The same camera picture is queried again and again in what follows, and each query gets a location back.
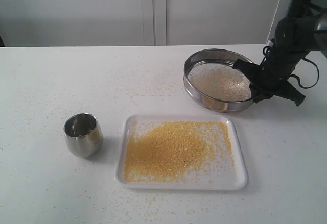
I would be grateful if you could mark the stainless steel cup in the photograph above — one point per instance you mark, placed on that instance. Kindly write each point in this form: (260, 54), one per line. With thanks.
(83, 135)

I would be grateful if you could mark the round steel mesh sieve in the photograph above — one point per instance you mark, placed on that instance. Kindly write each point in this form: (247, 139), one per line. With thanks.
(212, 58)

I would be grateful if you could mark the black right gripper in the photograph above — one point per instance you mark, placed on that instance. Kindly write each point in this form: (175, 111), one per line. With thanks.
(271, 77)

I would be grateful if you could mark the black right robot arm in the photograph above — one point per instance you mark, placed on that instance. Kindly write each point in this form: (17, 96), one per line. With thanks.
(303, 30)

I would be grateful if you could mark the yellow and white grain mixture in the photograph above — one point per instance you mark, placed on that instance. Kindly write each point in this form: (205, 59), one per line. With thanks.
(169, 151)

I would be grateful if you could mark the white cabinet doors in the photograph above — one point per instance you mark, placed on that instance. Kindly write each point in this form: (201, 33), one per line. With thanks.
(139, 22)

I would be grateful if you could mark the beige grains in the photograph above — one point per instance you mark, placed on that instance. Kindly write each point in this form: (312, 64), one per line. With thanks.
(221, 83)

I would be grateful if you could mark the clear plastic tray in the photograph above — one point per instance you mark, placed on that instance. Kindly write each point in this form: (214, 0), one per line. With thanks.
(226, 178)

